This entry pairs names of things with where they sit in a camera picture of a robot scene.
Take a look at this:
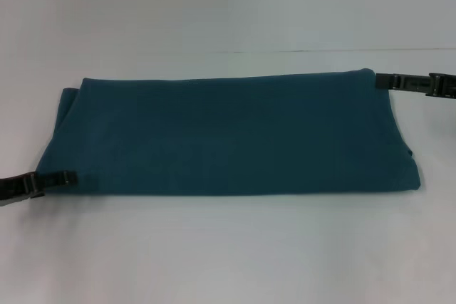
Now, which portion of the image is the blue teal shirt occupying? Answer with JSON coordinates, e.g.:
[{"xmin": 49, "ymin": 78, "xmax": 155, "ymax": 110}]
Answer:
[{"xmin": 37, "ymin": 67, "xmax": 425, "ymax": 199}]

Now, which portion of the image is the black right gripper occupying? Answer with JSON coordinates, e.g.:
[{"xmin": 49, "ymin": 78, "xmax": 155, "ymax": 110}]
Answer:
[{"xmin": 375, "ymin": 72, "xmax": 456, "ymax": 100}]

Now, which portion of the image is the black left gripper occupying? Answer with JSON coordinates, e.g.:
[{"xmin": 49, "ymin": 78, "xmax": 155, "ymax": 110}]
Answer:
[{"xmin": 0, "ymin": 169, "xmax": 78, "ymax": 209}]

